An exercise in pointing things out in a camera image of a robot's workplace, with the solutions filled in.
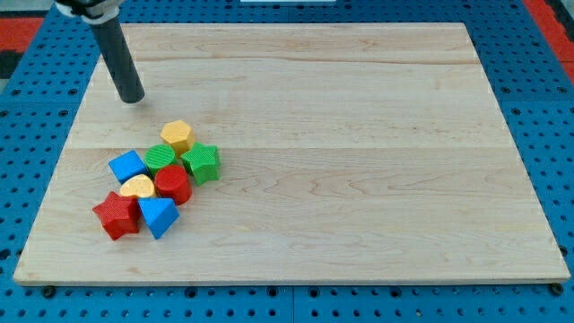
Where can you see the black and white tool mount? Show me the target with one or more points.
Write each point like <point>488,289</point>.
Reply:
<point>90,11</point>

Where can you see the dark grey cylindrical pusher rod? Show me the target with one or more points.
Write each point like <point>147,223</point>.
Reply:
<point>117,57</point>

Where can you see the yellow hexagon block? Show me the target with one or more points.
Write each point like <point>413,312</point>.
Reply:
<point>179,135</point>

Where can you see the blue cube block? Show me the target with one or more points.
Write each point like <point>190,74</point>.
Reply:
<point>127,165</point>

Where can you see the green cylinder block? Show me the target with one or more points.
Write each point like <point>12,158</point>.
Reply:
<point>158,157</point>

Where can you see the yellow heart block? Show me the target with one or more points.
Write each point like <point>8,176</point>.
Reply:
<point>140,186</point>

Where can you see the green star block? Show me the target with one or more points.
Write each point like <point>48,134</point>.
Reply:
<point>202,162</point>

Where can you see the red cylinder block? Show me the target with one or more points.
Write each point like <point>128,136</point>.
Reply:
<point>173,182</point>

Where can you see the red star block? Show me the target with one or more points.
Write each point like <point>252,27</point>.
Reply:
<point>119,215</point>

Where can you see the blue triangle block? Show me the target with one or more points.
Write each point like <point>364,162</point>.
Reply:
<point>159,213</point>

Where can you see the light wooden board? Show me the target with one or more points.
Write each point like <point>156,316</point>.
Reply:
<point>352,154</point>

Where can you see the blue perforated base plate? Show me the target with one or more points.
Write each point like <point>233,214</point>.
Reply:
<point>51,75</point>

